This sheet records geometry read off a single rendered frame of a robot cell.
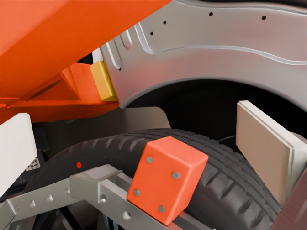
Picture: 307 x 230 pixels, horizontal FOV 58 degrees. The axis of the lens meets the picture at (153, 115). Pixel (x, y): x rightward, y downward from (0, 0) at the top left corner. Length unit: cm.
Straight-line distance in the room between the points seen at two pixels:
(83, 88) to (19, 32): 54
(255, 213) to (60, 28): 40
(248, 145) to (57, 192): 37
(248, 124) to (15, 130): 13
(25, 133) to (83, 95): 78
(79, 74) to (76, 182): 60
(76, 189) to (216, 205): 21
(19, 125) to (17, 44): 31
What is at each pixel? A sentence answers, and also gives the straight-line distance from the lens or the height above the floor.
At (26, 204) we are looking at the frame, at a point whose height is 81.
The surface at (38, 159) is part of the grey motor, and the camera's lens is 108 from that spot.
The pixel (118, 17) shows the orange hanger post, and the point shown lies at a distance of 48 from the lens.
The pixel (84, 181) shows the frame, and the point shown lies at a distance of 43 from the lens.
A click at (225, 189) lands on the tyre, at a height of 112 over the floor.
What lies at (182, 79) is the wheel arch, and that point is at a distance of 86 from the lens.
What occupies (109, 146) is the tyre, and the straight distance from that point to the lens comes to 50.
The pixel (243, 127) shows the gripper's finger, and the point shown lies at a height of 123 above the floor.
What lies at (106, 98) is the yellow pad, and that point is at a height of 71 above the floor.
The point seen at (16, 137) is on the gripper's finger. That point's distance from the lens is 17.
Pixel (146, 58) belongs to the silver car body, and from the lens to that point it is 92.
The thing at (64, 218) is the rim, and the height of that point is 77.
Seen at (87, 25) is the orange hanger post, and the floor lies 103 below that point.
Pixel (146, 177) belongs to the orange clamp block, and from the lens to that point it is 37.
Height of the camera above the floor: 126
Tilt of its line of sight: 27 degrees down
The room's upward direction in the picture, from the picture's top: 66 degrees clockwise
